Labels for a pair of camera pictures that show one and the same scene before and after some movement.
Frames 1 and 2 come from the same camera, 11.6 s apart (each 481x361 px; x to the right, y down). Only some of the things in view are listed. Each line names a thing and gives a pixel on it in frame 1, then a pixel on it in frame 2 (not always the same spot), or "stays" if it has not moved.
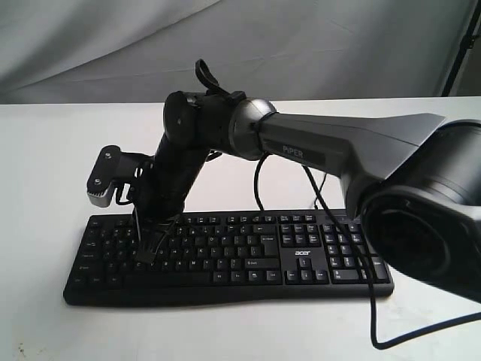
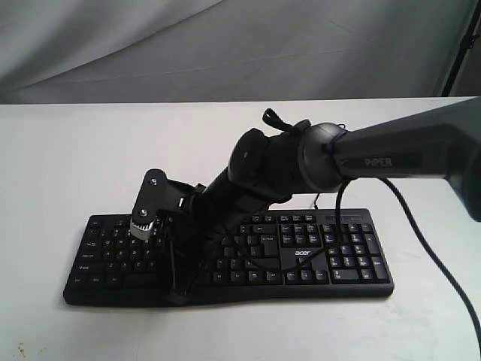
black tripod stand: x=467 y=42 stays
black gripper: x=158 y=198 -> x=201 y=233
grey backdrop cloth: x=117 y=52 stays
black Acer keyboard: x=217 y=256 stays
